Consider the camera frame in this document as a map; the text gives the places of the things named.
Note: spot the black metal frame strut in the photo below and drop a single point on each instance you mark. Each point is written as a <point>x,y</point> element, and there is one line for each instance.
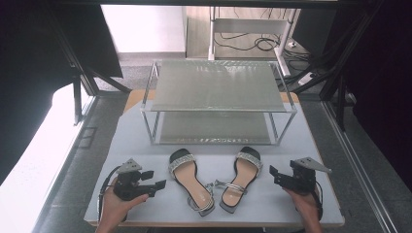
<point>77,97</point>
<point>340,81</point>

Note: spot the person's right hand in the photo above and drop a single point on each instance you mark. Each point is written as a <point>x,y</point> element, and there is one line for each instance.
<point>307,205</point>

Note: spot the aluminium rail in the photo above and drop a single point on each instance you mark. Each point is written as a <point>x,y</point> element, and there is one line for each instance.
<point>359,168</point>

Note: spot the white metal stand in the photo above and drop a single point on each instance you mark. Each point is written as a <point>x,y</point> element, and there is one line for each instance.
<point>246,25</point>

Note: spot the glass two-tier shoe rack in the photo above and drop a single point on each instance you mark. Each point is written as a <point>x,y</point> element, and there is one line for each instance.
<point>217,85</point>

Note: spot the white power strip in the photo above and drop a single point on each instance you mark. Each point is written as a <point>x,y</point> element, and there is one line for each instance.
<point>306,78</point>

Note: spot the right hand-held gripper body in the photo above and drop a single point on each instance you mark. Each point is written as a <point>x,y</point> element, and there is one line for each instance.
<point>304,179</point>

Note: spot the dark floor outlet cover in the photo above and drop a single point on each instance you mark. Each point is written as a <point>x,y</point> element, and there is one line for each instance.
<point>88,137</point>

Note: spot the person's left hand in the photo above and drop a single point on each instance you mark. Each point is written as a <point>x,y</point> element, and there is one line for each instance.
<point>116,208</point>

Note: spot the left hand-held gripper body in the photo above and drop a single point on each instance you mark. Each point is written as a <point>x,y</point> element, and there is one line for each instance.
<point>128,187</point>

